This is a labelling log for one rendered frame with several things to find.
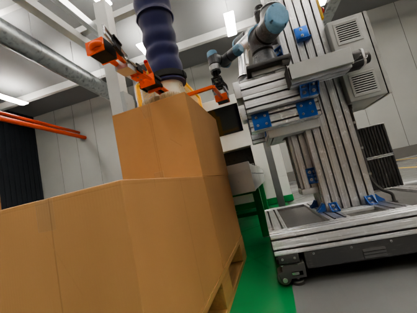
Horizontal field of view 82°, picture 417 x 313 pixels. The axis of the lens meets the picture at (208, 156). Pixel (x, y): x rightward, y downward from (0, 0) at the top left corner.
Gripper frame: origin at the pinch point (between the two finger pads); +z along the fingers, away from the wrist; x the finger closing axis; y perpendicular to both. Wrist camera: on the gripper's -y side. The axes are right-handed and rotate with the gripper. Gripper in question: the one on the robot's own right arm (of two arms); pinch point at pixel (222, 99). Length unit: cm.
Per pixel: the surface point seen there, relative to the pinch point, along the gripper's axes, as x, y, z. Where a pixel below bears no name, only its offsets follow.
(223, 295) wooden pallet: -7, 67, 101
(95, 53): -28, 93, 5
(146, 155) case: -32, 61, 39
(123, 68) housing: -26, 79, 5
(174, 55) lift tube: -17.7, 34.4, -21.7
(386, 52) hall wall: 559, -931, -337
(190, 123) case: -8, 61, 30
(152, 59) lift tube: -30, 39, -21
